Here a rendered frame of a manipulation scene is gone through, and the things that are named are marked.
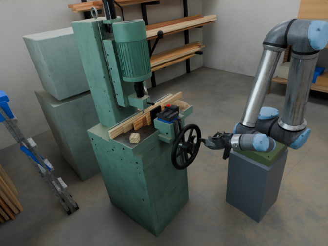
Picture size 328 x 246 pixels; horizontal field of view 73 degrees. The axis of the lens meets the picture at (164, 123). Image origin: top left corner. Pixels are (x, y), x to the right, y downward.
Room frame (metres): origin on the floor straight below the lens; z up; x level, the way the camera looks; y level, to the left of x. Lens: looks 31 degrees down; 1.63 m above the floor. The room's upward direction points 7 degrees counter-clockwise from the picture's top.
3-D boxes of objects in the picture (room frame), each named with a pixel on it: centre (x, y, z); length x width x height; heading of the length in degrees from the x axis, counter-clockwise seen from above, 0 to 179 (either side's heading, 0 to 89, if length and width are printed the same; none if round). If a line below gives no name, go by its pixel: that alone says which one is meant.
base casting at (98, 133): (1.38, 0.21, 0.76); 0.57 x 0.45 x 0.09; 47
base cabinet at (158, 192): (1.37, 0.21, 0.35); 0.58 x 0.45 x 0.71; 47
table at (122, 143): (1.24, 0.03, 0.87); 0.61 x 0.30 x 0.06; 137
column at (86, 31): (1.49, 0.34, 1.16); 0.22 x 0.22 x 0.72; 47
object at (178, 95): (1.38, 0.05, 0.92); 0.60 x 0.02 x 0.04; 137
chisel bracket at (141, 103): (1.31, 0.14, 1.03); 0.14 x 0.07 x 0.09; 47
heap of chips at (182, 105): (1.43, -0.13, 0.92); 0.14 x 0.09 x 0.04; 47
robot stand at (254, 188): (1.25, -0.67, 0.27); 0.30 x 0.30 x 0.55; 38
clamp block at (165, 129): (1.18, -0.03, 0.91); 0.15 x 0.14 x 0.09; 137
